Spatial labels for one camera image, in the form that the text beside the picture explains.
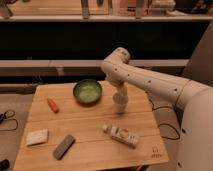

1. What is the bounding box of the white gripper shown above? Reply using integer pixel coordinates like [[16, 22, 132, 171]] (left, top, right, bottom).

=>
[[107, 77, 127, 97]]

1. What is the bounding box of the green ceramic bowl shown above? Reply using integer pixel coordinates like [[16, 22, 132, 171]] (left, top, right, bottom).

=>
[[73, 79, 102, 104]]

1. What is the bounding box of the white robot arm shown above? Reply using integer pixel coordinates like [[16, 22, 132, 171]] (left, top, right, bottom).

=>
[[101, 47, 213, 171]]

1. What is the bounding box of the white paper cup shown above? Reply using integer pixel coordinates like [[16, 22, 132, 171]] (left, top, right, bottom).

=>
[[113, 93, 128, 114]]

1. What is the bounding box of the white plastic bottle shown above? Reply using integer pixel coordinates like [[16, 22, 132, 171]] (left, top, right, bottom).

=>
[[102, 125, 140, 148]]

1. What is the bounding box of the orange carrot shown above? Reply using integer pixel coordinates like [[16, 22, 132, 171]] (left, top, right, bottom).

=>
[[47, 98, 59, 113]]

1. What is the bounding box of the white sponge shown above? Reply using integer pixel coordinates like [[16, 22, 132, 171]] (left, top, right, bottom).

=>
[[26, 129, 49, 146]]

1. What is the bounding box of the black object bottom left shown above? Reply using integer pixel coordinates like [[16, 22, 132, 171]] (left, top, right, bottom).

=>
[[0, 159, 10, 170]]

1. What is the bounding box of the black cable on floor right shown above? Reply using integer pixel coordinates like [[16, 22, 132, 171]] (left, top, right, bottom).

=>
[[148, 98, 183, 141]]

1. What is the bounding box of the black cable on floor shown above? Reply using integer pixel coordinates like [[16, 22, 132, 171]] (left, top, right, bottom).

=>
[[0, 109, 19, 133], [148, 98, 183, 141]]

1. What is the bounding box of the black cable on floor left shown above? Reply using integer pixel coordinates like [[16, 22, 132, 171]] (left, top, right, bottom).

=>
[[0, 109, 19, 133]]

